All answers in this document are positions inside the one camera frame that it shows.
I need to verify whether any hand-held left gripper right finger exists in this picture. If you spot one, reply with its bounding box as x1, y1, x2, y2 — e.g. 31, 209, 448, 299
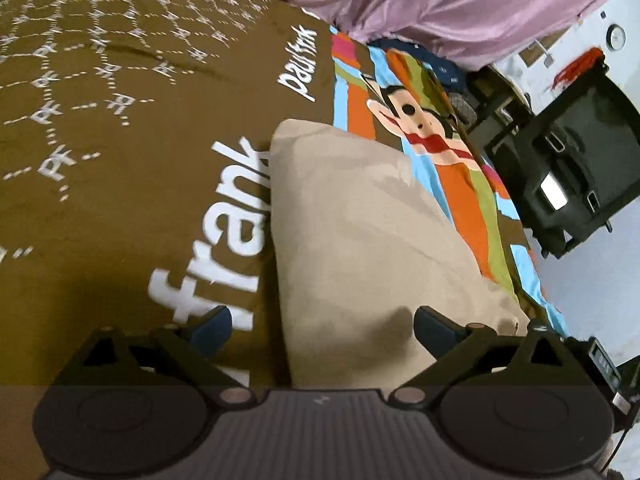
392, 305, 576, 407

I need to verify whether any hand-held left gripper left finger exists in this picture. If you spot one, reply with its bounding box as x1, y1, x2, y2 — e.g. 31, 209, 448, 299
65, 305, 257, 407

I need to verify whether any beige garment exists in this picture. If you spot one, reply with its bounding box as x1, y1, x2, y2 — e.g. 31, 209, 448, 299
269, 119, 532, 391

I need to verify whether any printed blanket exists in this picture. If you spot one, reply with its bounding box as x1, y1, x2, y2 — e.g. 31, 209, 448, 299
0, 0, 571, 396

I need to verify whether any navy cloth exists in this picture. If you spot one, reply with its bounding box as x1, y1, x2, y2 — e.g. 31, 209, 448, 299
370, 37, 468, 93

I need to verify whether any red item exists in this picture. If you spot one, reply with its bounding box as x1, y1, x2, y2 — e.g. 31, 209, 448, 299
552, 46, 608, 92

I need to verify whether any pink curtain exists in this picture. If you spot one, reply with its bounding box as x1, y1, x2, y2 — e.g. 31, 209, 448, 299
187, 0, 628, 73

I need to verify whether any wall frame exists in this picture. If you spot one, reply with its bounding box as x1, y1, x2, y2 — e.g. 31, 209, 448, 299
519, 37, 557, 68

